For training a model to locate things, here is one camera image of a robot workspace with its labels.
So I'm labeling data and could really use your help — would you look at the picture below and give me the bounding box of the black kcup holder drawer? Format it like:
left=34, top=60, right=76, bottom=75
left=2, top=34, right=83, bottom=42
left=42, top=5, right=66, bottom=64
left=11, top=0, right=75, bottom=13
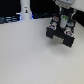
left=46, top=14, right=76, bottom=47

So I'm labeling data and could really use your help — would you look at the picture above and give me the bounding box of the silver white gripper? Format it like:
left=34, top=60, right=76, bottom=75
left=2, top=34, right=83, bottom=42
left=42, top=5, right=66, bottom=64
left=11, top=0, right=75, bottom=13
left=53, top=0, right=78, bottom=22

